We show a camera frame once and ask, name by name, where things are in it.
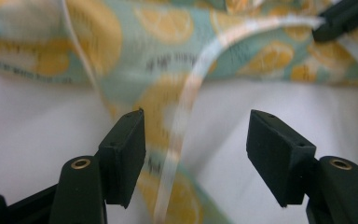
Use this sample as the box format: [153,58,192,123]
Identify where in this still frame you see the orange-slice print teal apron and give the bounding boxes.
[0,0,358,224]

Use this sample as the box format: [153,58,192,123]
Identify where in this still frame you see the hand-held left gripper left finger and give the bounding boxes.
[48,107,147,224]

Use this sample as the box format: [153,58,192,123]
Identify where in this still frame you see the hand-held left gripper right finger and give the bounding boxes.
[245,108,358,224]

